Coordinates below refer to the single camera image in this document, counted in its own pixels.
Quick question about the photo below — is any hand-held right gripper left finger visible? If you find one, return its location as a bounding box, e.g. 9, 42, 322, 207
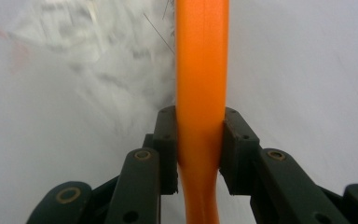
104, 105, 180, 224

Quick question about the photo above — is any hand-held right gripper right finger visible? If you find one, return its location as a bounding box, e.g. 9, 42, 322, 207
219, 106, 350, 224

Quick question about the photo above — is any orange-handled brush with grey bristles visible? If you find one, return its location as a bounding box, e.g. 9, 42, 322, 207
143, 0, 230, 224

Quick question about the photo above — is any pile of white paper scraps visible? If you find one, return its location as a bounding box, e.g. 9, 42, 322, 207
8, 0, 177, 133

